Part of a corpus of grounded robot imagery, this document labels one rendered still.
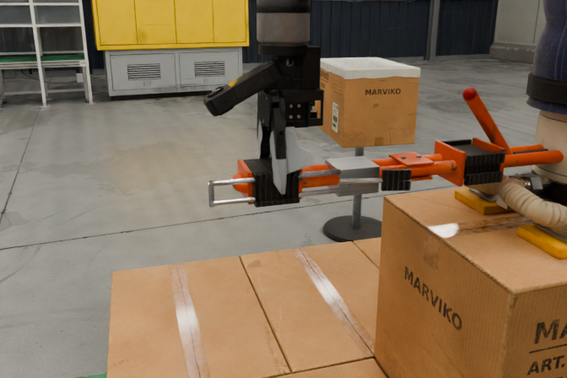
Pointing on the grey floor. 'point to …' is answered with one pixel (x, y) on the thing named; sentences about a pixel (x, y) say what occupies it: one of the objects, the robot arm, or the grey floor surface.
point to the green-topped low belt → (14, 64)
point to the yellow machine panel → (169, 21)
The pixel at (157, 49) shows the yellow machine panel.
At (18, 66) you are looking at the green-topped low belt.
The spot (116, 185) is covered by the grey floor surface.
